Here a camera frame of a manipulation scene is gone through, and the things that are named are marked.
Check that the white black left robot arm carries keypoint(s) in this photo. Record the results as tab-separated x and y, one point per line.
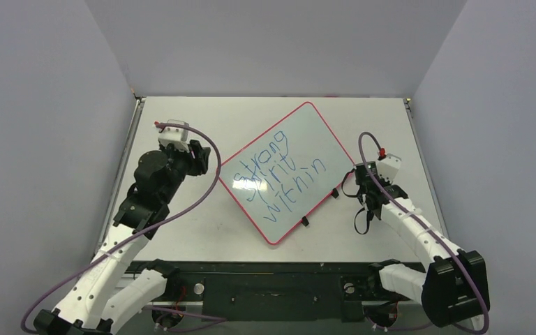
92	306

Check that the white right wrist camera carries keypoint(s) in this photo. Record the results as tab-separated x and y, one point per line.
387	166

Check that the pink framed whiteboard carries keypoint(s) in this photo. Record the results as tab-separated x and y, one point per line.
286	172

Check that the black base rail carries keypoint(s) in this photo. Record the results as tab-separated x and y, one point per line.
277	291

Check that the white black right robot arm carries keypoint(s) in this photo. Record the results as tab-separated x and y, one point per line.
453	285

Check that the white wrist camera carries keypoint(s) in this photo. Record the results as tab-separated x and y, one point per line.
387	166
171	138

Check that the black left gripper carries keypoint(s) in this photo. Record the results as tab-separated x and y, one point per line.
197	157

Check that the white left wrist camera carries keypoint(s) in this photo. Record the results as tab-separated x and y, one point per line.
171	138

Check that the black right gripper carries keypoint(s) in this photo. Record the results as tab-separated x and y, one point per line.
365	183

